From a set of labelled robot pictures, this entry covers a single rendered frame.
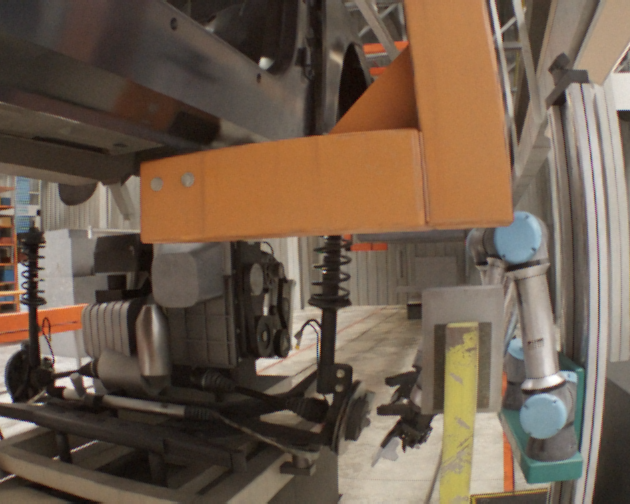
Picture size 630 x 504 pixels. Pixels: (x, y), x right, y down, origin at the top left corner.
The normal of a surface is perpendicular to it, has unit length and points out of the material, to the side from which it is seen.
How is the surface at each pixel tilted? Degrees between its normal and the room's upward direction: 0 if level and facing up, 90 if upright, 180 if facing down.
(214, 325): 90
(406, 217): 90
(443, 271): 90
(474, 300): 90
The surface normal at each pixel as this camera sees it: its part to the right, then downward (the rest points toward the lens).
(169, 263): -0.33, 0.02
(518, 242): -0.60, -0.11
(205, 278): 0.76, -0.03
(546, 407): -0.55, 0.15
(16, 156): 0.94, 0.10
